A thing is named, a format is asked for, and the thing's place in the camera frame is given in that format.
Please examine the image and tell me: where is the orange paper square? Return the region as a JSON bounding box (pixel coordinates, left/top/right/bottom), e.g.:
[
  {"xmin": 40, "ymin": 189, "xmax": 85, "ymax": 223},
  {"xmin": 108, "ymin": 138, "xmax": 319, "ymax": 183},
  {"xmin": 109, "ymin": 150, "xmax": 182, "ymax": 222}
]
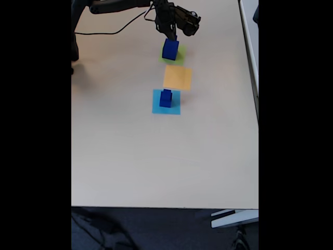
[{"xmin": 163, "ymin": 64, "xmax": 193, "ymax": 91}]

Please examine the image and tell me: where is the white table foot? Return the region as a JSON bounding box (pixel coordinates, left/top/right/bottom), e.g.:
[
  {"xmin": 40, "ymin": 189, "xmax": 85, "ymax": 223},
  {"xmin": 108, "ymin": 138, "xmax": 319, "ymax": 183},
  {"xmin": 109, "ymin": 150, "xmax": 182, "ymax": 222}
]
[{"xmin": 210, "ymin": 209, "xmax": 259, "ymax": 229}]

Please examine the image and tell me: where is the green paper square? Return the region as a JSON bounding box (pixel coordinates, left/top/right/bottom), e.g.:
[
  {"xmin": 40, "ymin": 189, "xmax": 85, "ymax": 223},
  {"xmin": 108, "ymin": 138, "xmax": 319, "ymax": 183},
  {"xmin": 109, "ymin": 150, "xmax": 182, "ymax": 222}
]
[{"xmin": 158, "ymin": 43, "xmax": 187, "ymax": 66}]

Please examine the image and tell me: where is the medium blue cube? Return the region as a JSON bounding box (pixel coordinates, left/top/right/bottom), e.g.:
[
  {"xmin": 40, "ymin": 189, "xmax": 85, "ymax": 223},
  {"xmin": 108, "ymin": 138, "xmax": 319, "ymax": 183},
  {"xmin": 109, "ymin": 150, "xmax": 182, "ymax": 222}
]
[{"xmin": 159, "ymin": 91, "xmax": 173, "ymax": 108}]

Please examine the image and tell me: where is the large blue cube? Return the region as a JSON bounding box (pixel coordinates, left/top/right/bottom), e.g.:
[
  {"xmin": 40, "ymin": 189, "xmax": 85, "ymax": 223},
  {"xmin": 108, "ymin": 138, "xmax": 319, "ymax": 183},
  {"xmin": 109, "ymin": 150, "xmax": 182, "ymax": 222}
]
[{"xmin": 161, "ymin": 37, "xmax": 180, "ymax": 61}]

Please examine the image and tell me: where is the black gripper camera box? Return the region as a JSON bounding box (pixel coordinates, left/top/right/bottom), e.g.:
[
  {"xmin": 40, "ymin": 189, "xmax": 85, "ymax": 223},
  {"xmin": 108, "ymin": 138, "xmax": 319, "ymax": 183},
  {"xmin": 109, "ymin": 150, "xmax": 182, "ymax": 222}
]
[{"xmin": 172, "ymin": 4, "xmax": 202, "ymax": 38}]

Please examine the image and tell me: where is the white neighbouring table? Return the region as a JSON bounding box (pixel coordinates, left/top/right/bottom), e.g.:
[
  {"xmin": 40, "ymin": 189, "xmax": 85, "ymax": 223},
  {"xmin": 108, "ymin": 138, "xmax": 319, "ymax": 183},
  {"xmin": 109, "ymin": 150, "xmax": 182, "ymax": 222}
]
[{"xmin": 237, "ymin": 0, "xmax": 259, "ymax": 123}]

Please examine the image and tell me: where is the light blue paper square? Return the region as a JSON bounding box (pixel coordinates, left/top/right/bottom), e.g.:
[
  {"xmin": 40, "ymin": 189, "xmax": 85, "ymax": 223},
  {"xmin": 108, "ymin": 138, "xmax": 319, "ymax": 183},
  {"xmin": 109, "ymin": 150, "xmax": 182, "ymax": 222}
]
[{"xmin": 151, "ymin": 89, "xmax": 182, "ymax": 115}]

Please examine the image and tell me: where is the black floor cable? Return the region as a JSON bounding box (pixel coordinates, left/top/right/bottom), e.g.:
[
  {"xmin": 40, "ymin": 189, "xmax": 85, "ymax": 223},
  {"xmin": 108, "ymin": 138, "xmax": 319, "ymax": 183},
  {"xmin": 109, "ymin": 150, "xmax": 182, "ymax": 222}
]
[{"xmin": 71, "ymin": 208, "xmax": 137, "ymax": 250}]

